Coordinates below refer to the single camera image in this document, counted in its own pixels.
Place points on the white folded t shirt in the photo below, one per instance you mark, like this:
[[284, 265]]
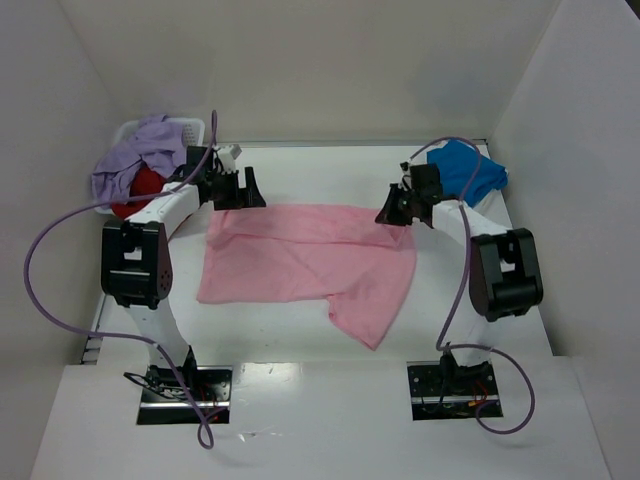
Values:
[[493, 207]]

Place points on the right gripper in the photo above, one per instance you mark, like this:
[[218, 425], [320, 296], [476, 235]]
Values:
[[405, 201]]

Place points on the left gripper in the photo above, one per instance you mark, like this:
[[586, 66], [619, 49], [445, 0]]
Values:
[[240, 189]]

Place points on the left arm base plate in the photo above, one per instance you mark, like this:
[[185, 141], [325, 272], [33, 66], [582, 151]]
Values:
[[163, 401]]

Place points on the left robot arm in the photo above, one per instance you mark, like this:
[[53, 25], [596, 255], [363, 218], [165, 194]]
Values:
[[136, 268]]

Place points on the white laundry basket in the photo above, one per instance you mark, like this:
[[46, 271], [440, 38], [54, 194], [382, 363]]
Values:
[[190, 135]]

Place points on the pink t shirt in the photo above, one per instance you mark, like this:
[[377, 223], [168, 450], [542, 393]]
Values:
[[287, 253]]

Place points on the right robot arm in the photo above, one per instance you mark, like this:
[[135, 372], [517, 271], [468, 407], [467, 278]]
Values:
[[501, 274]]

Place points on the blue folded t shirt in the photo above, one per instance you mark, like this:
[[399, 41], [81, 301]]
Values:
[[460, 172]]

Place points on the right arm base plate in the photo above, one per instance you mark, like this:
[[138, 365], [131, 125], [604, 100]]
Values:
[[433, 397]]

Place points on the purple t shirt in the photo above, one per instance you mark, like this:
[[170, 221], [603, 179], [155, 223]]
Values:
[[145, 155]]

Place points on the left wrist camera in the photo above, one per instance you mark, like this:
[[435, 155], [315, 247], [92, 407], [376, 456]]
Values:
[[225, 158]]

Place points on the red t shirt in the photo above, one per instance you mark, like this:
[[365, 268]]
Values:
[[145, 182]]

